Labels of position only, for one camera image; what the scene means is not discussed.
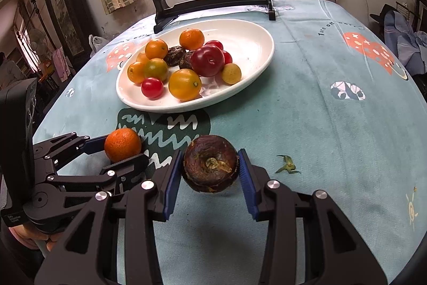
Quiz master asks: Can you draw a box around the pink hanging cloth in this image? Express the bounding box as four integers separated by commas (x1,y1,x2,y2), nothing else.
52,46,70,82

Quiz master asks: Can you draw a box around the white oval plate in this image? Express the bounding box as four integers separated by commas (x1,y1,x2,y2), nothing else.
116,19,275,114

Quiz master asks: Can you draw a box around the small rough orange mandarin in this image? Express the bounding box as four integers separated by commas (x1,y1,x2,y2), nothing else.
179,29,205,51

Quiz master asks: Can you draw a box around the black hat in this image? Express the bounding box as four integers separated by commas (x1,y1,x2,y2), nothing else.
369,4,397,23

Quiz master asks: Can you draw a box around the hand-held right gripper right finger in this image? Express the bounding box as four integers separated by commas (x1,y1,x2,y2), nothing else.
237,148,388,285

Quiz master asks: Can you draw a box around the white plastic bag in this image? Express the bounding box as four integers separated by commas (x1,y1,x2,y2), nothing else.
88,34,109,55

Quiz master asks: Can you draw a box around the small dark water chestnut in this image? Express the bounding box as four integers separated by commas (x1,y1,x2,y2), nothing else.
178,50,197,70

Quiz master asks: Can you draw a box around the dark red plum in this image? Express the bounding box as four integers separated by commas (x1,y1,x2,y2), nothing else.
190,45,225,77

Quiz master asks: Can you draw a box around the yellow orange tomato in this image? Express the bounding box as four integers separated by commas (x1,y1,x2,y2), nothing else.
168,69,203,102

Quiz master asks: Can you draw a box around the black framed wall painting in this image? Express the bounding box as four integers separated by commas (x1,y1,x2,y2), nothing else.
40,0,96,60

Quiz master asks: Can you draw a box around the yellow-green tomato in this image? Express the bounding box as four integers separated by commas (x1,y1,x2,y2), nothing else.
143,58,169,83

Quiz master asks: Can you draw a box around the large rough orange mandarin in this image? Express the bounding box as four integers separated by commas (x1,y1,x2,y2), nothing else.
104,128,142,163

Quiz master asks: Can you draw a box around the person's left hand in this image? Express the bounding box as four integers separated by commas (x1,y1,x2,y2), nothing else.
8,225,59,252

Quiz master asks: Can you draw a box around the blue clothes pile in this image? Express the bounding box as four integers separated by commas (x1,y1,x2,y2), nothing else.
383,9,427,75

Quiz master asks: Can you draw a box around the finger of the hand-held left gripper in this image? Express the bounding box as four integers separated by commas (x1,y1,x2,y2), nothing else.
31,132,110,169
50,153,151,197

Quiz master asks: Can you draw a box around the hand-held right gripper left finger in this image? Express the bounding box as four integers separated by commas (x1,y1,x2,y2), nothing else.
34,149,183,285

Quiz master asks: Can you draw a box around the green fruit calyx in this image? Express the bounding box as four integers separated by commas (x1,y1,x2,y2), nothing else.
275,155,302,175

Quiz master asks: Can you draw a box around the reddish brown water chestnut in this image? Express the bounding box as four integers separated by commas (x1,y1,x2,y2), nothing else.
182,135,240,194

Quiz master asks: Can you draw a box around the hairy dark water chestnut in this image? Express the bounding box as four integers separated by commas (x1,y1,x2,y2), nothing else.
165,45,187,67

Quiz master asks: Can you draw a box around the smooth round orange citrus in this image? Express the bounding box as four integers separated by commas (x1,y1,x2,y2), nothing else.
145,38,169,60

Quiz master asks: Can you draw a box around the oval orange kumquat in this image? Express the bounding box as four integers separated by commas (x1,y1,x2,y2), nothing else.
127,61,149,84

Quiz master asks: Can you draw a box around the yellow oval fruit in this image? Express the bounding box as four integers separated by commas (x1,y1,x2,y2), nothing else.
221,63,242,85

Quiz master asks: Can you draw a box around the light blue printed tablecloth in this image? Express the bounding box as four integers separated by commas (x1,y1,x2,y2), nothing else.
31,0,422,285

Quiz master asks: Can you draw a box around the standing electric fan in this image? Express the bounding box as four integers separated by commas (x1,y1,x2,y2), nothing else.
27,28,47,50

